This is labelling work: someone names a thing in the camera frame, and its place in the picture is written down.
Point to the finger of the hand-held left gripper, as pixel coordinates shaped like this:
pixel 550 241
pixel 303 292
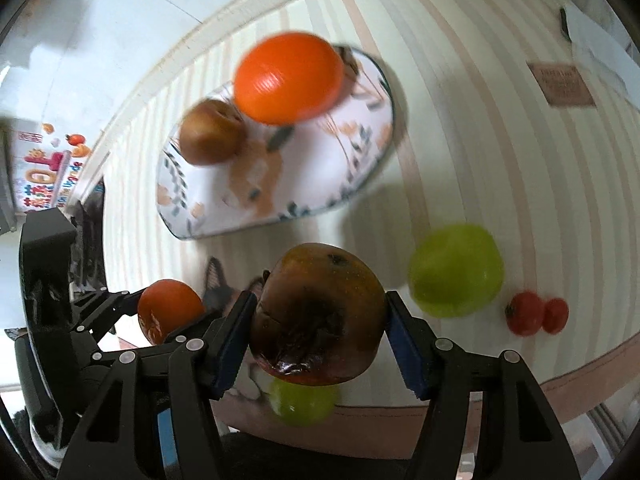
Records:
pixel 107 305
pixel 192 326

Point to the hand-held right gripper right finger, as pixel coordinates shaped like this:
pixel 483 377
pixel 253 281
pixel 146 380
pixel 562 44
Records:
pixel 404 350

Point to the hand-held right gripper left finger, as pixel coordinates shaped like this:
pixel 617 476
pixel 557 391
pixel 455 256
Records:
pixel 234 347

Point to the small orange persimmon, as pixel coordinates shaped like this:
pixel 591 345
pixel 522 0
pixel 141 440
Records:
pixel 167 310

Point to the dark brown bruised apple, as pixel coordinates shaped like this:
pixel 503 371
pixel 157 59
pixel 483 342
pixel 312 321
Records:
pixel 317 315

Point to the floral print plate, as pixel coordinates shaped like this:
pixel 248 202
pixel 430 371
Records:
pixel 320 165

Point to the small green fruit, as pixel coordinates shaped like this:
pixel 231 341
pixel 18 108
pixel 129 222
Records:
pixel 302 404

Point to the large green apple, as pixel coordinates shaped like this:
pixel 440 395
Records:
pixel 456 270

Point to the colourful printed box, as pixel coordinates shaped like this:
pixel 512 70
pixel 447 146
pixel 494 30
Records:
pixel 47 172

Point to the red cherry tomato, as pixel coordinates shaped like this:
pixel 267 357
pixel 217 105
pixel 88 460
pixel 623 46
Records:
pixel 557 315
pixel 525 312

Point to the brown round fruit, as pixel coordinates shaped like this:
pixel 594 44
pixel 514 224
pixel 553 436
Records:
pixel 210 132

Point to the striped tablecloth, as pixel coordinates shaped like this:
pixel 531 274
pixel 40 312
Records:
pixel 500 160

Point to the large orange fruit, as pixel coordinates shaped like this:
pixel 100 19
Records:
pixel 289 77

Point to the brown cloth label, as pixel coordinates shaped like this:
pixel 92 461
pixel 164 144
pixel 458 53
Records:
pixel 561 84

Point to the white paper sheet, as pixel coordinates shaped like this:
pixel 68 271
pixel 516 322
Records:
pixel 590 35

